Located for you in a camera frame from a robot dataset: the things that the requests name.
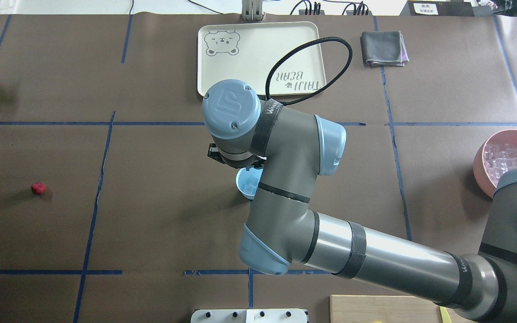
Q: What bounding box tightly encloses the aluminium frame post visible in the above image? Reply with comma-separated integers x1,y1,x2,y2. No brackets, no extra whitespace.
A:
241,0,264,21

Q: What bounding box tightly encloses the pink bowl of ice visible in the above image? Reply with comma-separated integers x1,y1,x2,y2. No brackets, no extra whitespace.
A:
473,129,517,198

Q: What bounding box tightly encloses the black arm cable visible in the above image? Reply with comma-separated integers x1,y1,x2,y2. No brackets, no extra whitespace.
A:
265,37,353,106

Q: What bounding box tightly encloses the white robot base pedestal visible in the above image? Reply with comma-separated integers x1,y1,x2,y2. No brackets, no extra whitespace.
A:
190,308,309,323

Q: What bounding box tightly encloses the grey folded cloth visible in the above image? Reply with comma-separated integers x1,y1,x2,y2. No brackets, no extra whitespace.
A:
360,31,410,67

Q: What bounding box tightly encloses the cream bear tray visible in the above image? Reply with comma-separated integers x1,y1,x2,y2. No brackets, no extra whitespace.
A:
197,21,327,96

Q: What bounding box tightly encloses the light blue cup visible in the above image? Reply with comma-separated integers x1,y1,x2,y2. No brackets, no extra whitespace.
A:
235,167,263,200

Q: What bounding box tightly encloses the red strawberry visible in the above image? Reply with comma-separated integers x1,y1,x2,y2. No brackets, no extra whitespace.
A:
31,182,47,196

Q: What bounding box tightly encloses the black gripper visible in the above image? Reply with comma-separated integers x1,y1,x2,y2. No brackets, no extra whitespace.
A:
219,153,264,169

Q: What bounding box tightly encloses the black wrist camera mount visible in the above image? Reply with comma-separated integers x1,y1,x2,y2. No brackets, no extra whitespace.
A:
207,143,224,163

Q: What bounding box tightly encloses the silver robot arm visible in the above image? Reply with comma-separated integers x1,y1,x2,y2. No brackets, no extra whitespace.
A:
202,79,517,323

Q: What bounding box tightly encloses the bamboo cutting board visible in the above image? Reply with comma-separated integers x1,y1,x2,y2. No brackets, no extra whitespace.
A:
329,295,441,323

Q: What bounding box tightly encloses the black box with label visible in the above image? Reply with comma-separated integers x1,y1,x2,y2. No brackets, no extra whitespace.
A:
399,0,475,17

